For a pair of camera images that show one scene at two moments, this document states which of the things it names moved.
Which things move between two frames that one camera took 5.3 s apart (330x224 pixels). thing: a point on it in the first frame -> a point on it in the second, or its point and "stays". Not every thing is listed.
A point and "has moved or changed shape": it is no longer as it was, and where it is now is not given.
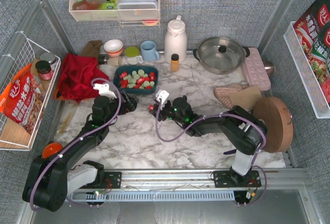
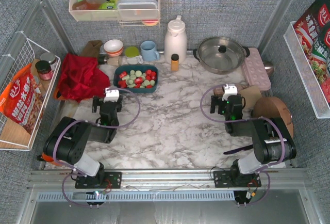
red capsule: [124, 83] stays
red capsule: [124, 74] stays
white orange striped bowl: [113, 47] stays
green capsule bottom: [131, 80] has moved or changed shape
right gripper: [160, 111] -> [225, 104]
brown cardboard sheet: [246, 98] stays
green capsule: [141, 72] has moved or changed shape
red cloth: [79, 74] stays
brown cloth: [93, 48] stays
